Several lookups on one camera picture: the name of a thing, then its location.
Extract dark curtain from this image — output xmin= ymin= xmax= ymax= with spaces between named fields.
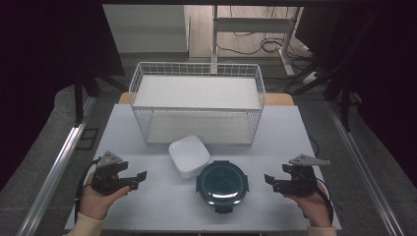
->
xmin=0 ymin=0 xmax=126 ymax=191
xmin=294 ymin=0 xmax=417 ymax=180

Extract black stand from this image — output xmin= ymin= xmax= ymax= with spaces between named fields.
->
xmin=73 ymin=70 xmax=129 ymax=129

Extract white wire rack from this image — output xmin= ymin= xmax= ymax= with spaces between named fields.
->
xmin=128 ymin=61 xmax=267 ymax=147

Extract black floor bracket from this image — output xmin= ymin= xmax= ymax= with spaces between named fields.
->
xmin=77 ymin=127 xmax=100 ymax=151

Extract white square bowl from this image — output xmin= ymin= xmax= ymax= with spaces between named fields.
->
xmin=168 ymin=135 xmax=210 ymax=180

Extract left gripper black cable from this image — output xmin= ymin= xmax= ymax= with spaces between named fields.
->
xmin=74 ymin=156 xmax=101 ymax=224

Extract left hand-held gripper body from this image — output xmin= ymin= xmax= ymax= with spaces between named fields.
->
xmin=90 ymin=150 xmax=130 ymax=197

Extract thin black cable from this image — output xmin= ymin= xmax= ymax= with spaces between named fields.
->
xmin=308 ymin=136 xmax=321 ymax=158

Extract black tripod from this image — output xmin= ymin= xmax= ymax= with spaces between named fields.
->
xmin=284 ymin=62 xmax=362 ymax=132

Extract white metal desk frame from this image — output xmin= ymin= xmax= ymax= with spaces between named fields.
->
xmin=210 ymin=4 xmax=304 ymax=77

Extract aluminium rail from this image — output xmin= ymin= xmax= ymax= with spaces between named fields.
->
xmin=16 ymin=96 xmax=97 ymax=236
xmin=326 ymin=97 xmax=406 ymax=236

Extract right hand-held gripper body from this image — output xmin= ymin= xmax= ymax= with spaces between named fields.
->
xmin=281 ymin=153 xmax=331 ymax=198

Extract person's left hand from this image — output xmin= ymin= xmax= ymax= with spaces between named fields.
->
xmin=78 ymin=171 xmax=132 ymax=220

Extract person's right hand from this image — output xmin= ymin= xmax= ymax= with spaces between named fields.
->
xmin=284 ymin=181 xmax=332 ymax=228

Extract wooden table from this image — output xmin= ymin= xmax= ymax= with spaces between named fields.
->
xmin=117 ymin=91 xmax=295 ymax=106

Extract white cabinet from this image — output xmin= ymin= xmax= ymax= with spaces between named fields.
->
xmin=102 ymin=4 xmax=191 ymax=54

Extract white power strip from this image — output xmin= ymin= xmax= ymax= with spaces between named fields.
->
xmin=301 ymin=71 xmax=319 ymax=85

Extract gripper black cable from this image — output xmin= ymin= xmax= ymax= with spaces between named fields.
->
xmin=314 ymin=177 xmax=335 ymax=225
xmin=74 ymin=156 xmax=101 ymax=224

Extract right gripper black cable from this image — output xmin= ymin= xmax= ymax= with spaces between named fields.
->
xmin=314 ymin=177 xmax=335 ymax=225

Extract black floor cables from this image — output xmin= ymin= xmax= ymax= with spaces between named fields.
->
xmin=215 ymin=5 xmax=313 ymax=62

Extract dark green round lidded container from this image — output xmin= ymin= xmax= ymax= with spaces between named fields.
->
xmin=195 ymin=159 xmax=250 ymax=214

